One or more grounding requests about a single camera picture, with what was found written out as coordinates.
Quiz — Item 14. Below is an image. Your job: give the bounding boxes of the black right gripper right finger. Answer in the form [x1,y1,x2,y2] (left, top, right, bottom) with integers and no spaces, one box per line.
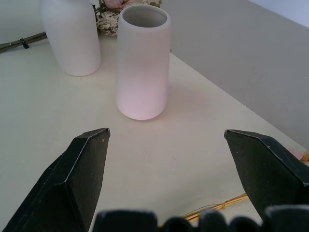
[224,129,309,218]

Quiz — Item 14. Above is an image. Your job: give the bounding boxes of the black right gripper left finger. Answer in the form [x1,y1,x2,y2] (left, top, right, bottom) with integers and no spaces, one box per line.
[1,128,111,232]

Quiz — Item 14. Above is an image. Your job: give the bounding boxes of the white cylindrical ceramic vase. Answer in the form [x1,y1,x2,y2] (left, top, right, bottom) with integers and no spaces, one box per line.
[115,5,172,121]

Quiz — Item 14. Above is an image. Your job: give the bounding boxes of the white bottle-shaped ceramic vase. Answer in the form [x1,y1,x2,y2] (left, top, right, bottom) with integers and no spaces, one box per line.
[40,0,102,77]

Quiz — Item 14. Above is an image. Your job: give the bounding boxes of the yellow dried stems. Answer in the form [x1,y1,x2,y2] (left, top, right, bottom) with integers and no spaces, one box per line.
[158,147,309,228]

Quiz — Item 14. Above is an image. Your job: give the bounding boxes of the pink and cream flower bouquet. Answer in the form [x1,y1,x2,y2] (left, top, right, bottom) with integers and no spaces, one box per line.
[0,0,163,54]

